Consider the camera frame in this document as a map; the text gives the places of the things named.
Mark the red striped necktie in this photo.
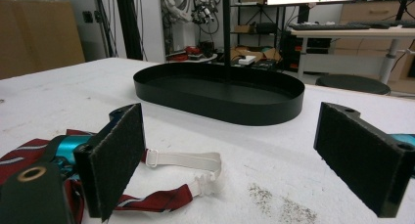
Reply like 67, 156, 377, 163
0, 129, 226, 224

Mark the black round stool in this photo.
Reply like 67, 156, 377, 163
314, 73, 392, 96

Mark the white desk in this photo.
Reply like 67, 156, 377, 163
289, 23, 415, 85

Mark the black shelf rack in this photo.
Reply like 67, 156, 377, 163
230, 0, 288, 66

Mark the brown cardboard panel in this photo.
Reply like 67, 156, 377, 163
0, 0, 86, 81

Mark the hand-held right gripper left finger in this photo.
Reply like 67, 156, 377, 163
72, 102, 147, 223

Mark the black oval tray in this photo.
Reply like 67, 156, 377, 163
132, 62, 305, 126

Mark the wooden drawer cabinet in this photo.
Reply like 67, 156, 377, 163
335, 0, 415, 82

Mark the white box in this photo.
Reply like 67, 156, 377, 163
237, 55, 257, 67

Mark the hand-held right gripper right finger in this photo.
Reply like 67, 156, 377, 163
313, 102, 415, 218

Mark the black keyboard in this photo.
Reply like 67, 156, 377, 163
289, 22, 372, 31

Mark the black metal stand pole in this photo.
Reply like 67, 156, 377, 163
221, 0, 232, 82

